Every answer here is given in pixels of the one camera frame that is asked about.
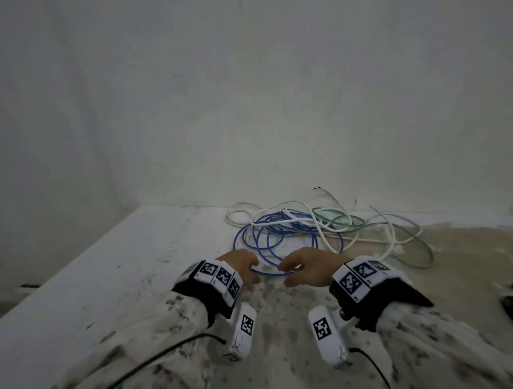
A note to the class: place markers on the black right camera lead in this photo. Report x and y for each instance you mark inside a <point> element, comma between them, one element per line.
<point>362,352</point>

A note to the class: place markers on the person's left forearm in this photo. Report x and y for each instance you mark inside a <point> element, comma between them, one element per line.
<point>140,352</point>

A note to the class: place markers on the black right wristband with markers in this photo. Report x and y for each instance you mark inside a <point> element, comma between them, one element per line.
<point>352,280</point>

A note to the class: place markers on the person's left hand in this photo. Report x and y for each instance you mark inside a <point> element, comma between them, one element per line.
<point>240,262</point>

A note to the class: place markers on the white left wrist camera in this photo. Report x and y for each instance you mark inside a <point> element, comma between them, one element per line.
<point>240,332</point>

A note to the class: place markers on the person's right forearm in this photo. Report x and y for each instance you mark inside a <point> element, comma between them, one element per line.
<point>441,352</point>

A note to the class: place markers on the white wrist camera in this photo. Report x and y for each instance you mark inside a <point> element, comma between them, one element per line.
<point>240,332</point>
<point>326,336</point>

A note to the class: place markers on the black left camera lead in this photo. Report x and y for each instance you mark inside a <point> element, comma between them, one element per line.
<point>200,334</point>

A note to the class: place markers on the person's right hand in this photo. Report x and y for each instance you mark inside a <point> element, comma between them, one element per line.
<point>312,266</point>

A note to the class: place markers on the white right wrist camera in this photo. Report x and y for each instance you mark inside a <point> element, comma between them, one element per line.
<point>326,336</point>

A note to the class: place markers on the black left wristband with markers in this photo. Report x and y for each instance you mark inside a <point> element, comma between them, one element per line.
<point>216,276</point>

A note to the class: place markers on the black camera lead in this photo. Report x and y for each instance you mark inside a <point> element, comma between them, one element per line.
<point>200,334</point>
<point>362,352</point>

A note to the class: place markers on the black wristband with markers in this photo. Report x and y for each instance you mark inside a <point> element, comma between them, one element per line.
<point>352,280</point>
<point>216,276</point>

